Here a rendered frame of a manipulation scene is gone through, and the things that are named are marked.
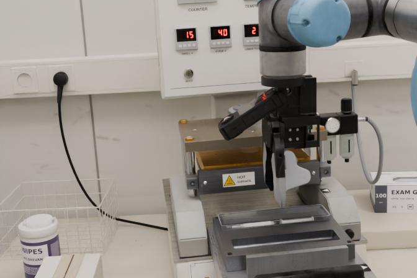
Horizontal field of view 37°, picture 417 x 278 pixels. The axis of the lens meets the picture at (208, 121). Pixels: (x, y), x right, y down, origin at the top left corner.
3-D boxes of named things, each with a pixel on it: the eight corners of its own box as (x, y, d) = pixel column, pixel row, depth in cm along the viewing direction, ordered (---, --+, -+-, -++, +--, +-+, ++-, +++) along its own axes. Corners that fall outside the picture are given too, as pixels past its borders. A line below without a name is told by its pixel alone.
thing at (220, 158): (196, 161, 135) (193, 118, 133) (296, 152, 138) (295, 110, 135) (205, 187, 119) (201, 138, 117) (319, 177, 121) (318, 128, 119)
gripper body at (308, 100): (319, 151, 102) (319, 77, 99) (267, 155, 101) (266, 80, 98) (307, 139, 109) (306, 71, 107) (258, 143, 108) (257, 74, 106)
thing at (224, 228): (222, 238, 104) (221, 226, 104) (217, 226, 110) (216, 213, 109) (331, 228, 106) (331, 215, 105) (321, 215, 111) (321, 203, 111)
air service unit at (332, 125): (303, 162, 146) (301, 100, 142) (363, 157, 147) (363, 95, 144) (308, 169, 141) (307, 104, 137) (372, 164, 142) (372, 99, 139)
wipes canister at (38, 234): (31, 272, 149) (23, 212, 145) (68, 270, 148) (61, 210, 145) (20, 290, 140) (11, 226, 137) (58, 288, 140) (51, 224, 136)
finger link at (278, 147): (287, 177, 99) (282, 121, 100) (278, 177, 99) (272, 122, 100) (281, 178, 104) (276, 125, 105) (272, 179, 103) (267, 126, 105)
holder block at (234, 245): (213, 229, 111) (212, 216, 110) (324, 219, 113) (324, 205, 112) (226, 272, 95) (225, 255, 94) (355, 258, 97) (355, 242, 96)
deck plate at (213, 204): (162, 182, 154) (162, 178, 154) (301, 169, 158) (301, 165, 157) (174, 264, 110) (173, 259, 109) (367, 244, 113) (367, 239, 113)
